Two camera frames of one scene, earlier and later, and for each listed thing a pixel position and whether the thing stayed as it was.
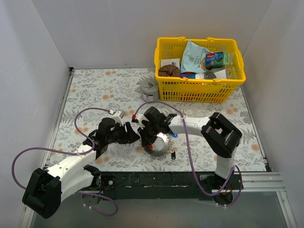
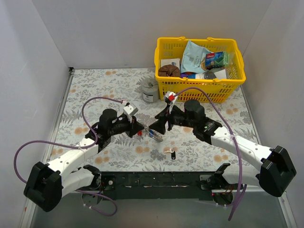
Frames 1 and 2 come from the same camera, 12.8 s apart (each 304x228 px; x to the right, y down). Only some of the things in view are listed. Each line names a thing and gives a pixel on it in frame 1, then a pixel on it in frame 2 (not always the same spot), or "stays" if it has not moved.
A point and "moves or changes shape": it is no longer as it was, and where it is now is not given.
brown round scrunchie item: x=169 y=70 stays
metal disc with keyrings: x=162 y=146 moves or changes shape
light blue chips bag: x=194 y=58 stays
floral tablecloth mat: x=104 y=109 stays
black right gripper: x=146 y=132 -> x=166 y=119
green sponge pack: x=217 y=59 stays
